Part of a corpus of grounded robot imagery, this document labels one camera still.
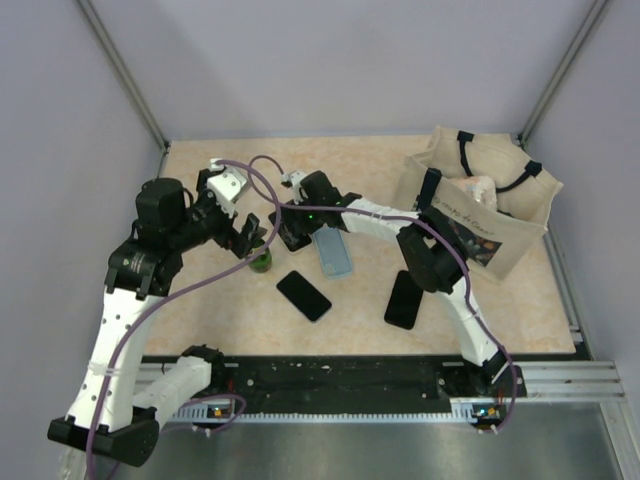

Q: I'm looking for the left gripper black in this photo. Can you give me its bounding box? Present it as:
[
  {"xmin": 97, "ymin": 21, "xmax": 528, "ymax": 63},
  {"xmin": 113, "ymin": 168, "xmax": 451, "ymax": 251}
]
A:
[{"xmin": 169, "ymin": 170, "xmax": 265, "ymax": 258}]

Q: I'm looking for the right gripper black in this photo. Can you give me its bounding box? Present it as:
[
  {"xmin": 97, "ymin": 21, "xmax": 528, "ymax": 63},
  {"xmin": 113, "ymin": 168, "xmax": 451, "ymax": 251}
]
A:
[{"xmin": 276, "ymin": 196, "xmax": 325, "ymax": 246}]

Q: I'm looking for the bare black phone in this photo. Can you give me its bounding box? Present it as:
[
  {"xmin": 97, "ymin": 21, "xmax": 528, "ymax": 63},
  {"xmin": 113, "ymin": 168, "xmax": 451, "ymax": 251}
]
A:
[{"xmin": 276, "ymin": 271, "xmax": 332, "ymax": 323}]

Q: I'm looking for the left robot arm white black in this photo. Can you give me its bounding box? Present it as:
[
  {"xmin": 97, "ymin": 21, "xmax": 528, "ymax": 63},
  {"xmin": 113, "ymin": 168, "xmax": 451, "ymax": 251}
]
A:
[{"xmin": 47, "ymin": 159, "xmax": 266, "ymax": 467}]

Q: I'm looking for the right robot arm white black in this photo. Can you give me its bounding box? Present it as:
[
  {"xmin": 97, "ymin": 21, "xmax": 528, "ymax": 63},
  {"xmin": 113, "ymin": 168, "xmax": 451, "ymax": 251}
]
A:
[{"xmin": 281, "ymin": 171, "xmax": 518, "ymax": 396}]

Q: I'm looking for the green glass bottle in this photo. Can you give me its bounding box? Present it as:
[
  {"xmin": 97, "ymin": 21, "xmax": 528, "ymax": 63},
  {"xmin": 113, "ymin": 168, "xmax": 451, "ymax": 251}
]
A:
[{"xmin": 249, "ymin": 240, "xmax": 272, "ymax": 274}]

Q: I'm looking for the pink white item in bag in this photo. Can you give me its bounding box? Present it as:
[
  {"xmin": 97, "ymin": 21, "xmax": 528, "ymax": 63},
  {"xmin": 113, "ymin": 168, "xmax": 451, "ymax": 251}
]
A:
[{"xmin": 451, "ymin": 176, "xmax": 498, "ymax": 211}]

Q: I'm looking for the beige canvas tote bag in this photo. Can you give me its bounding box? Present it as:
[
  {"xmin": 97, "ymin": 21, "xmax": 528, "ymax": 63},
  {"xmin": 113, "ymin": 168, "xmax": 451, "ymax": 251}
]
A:
[{"xmin": 392, "ymin": 126, "xmax": 563, "ymax": 282}]

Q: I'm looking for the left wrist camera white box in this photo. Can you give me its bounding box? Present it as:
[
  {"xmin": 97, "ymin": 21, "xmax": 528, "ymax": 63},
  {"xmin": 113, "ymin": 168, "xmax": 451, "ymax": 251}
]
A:
[{"xmin": 205, "ymin": 158, "xmax": 249, "ymax": 218}]

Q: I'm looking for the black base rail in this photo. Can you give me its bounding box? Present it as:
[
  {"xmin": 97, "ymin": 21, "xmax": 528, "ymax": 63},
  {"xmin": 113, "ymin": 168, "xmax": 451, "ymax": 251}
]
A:
[{"xmin": 142, "ymin": 353, "xmax": 526, "ymax": 416}]

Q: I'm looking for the white slotted cable duct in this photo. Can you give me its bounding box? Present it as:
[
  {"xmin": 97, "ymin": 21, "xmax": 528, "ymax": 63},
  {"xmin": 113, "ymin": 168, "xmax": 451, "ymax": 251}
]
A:
[{"xmin": 168, "ymin": 400, "xmax": 507, "ymax": 428}]

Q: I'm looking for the right aluminium frame post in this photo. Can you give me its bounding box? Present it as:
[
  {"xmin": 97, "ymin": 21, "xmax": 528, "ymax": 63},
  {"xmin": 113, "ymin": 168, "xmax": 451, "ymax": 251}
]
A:
[{"xmin": 516, "ymin": 0, "xmax": 613, "ymax": 149}]

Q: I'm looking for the aluminium frame post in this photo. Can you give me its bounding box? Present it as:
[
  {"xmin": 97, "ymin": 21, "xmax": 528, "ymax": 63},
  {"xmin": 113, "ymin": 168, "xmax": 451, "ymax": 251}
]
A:
[
  {"xmin": 516, "ymin": 0, "xmax": 613, "ymax": 149},
  {"xmin": 73, "ymin": 0, "xmax": 170, "ymax": 153}
]

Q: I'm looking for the left aluminium frame post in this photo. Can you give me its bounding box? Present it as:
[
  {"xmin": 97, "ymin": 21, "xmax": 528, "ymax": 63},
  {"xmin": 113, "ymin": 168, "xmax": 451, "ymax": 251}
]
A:
[{"xmin": 73, "ymin": 0, "xmax": 170, "ymax": 153}]

